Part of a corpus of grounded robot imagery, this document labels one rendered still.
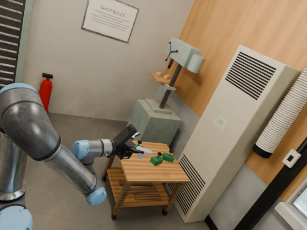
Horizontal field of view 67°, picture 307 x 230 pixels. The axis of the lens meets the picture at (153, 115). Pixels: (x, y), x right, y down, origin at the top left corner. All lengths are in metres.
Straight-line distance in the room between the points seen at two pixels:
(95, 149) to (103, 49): 2.42
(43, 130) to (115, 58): 2.73
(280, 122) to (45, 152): 1.74
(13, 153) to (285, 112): 1.80
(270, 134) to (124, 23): 2.20
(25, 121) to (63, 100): 2.82
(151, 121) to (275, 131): 1.34
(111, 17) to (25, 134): 2.63
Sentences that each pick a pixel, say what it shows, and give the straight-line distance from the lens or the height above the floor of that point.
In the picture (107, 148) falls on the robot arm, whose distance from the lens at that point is 0.99.
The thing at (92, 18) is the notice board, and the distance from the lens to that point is 3.14.
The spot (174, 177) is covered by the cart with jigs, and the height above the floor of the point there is 0.53.
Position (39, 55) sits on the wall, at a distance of 3.23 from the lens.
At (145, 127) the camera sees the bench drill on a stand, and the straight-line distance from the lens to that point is 2.76.
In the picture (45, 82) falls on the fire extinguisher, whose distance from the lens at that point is 3.20.
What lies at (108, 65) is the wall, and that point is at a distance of 3.35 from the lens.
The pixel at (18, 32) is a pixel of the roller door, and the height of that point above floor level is 1.01.
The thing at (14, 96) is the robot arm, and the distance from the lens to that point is 0.76.
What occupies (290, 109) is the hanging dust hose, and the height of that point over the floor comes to 1.52.
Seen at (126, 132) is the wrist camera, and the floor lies 1.30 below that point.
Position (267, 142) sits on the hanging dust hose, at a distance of 2.09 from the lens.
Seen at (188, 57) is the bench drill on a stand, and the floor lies 1.48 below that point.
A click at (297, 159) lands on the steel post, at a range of 2.09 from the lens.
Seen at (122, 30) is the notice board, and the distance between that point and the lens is 3.25.
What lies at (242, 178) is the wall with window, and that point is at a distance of 2.47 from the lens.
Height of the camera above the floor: 1.81
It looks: 24 degrees down
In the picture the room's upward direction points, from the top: 23 degrees clockwise
